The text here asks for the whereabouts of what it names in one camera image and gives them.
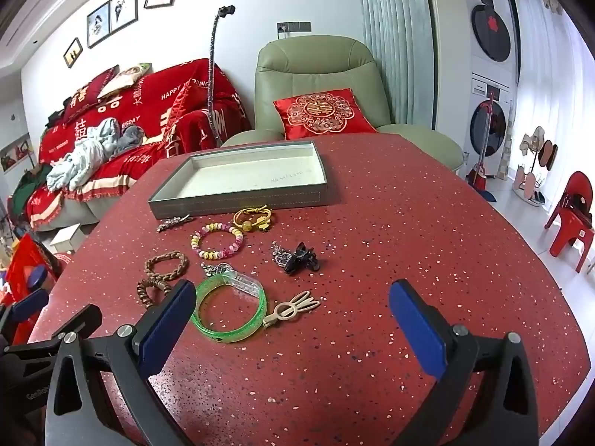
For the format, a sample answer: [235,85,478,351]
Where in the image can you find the white washing machine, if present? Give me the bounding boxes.
[469,72,514,182]

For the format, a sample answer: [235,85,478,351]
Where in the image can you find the grey wall socket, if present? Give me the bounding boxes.
[277,21,312,38]

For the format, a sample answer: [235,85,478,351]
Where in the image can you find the black claw hair clip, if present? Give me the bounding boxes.
[283,242,321,276]

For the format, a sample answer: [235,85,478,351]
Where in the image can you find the red blanket covered sofa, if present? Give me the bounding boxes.
[25,58,252,230]

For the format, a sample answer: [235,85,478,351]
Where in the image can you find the red mop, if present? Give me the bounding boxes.
[466,93,497,203]

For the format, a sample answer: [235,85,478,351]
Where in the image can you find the red bag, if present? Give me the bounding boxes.
[0,235,63,345]

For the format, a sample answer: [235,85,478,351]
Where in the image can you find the gooseneck phone holder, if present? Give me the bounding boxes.
[207,4,236,147]

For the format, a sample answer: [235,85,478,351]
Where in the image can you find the shoe rack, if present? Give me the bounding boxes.
[511,125,561,207]

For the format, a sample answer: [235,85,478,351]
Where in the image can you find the red plastic chair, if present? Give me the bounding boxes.
[545,171,595,272]

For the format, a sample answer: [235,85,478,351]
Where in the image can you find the green armchair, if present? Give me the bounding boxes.
[222,35,466,177]

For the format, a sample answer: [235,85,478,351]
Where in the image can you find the photo printed pillow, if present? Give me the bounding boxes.
[97,62,152,99]

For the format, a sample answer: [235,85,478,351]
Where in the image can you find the white dryer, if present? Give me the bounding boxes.
[469,0,518,80]

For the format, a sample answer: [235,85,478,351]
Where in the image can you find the grey sofa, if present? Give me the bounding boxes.
[35,193,100,233]

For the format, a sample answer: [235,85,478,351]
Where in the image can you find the white curtain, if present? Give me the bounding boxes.
[509,0,595,196]

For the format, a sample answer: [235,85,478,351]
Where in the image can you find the small white stool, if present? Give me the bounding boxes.
[49,224,83,254]

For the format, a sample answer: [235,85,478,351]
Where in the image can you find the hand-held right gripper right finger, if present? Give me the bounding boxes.
[389,279,540,446]

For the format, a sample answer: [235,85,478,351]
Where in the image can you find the pink yellow spiral hair tie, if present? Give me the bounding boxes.
[190,222,245,262]

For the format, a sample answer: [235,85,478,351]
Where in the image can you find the clear crystal hair clip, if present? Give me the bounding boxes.
[261,290,321,328]

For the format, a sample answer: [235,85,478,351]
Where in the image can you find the grey jewelry tray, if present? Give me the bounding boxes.
[148,140,332,219]

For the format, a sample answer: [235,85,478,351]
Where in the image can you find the yellow cord bracelet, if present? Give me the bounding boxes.
[232,204,274,233]

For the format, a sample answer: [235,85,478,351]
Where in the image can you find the wall picture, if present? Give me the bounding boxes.
[0,134,33,174]

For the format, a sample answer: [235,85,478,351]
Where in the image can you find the black photo frame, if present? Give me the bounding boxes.
[109,0,139,33]
[87,2,111,48]

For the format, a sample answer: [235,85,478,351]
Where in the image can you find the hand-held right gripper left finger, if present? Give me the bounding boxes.
[43,280,197,446]

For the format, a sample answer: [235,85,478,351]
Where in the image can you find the brown coil bracelet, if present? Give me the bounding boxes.
[136,275,174,308]

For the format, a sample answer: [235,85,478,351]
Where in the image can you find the small black picture frame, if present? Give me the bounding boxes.
[64,37,83,69]

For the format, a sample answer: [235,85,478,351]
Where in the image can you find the green translucent bangle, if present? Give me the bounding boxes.
[190,269,268,343]

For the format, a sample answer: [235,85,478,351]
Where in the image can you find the green cloth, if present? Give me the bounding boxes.
[9,167,47,217]

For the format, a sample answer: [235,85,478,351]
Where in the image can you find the brown braided bracelet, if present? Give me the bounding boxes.
[144,251,189,278]

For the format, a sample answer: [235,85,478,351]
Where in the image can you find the grey crumpled clothes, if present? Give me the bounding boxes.
[46,118,142,191]

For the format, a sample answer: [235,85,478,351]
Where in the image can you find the red embroidered cushion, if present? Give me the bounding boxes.
[273,87,378,141]

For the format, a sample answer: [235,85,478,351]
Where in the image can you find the red pillow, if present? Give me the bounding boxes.
[60,66,119,122]

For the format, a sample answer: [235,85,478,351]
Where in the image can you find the red satin cushion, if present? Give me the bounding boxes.
[158,84,202,149]

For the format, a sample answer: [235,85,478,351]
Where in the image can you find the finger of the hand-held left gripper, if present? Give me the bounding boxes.
[4,304,104,358]
[0,289,50,335]

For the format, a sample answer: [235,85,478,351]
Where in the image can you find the silver star hair clip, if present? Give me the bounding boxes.
[157,215,193,233]

